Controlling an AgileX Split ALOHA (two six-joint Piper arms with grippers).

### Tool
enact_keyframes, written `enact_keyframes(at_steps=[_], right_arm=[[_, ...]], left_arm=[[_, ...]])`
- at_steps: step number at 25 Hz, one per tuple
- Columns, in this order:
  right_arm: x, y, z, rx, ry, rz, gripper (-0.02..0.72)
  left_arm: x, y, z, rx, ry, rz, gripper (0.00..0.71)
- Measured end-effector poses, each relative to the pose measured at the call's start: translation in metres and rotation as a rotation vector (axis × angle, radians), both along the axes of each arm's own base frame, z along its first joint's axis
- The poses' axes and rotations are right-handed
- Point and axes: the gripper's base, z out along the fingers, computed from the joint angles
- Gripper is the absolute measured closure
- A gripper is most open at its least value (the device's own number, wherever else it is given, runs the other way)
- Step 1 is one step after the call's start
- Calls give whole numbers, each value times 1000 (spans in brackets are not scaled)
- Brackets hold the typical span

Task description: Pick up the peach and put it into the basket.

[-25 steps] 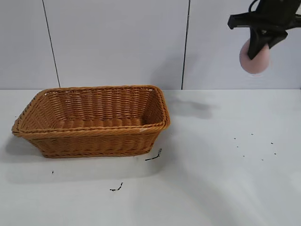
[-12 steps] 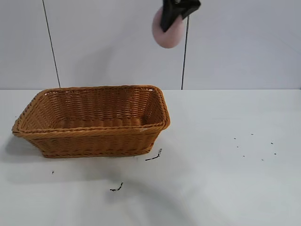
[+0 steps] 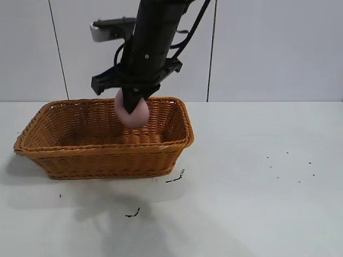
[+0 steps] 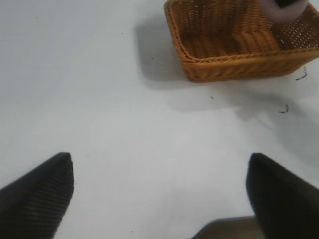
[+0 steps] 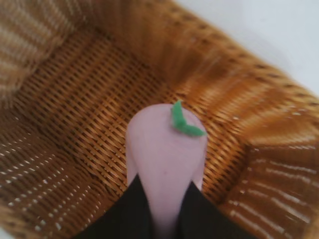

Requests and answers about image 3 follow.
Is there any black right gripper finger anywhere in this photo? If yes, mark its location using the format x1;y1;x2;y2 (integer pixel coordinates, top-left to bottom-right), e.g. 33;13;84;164
122;86;147;116
143;84;161;101

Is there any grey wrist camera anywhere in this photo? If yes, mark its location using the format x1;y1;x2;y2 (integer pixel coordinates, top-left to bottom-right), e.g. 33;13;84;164
89;17;136;43

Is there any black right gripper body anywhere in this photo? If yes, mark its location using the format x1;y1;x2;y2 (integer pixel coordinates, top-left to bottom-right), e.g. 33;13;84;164
91;44;184;96

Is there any pink peach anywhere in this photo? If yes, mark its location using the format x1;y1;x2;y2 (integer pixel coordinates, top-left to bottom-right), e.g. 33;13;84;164
115;90;150;128

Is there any long black arm cable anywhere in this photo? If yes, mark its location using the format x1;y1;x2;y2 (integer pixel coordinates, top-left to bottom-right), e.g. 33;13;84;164
168;0;213;61

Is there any brown woven wicker basket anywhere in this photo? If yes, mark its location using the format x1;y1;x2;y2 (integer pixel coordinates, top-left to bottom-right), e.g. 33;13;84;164
13;96;195;180

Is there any short black camera cable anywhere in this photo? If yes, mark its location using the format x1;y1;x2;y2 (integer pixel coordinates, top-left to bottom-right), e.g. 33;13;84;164
113;43;127;67

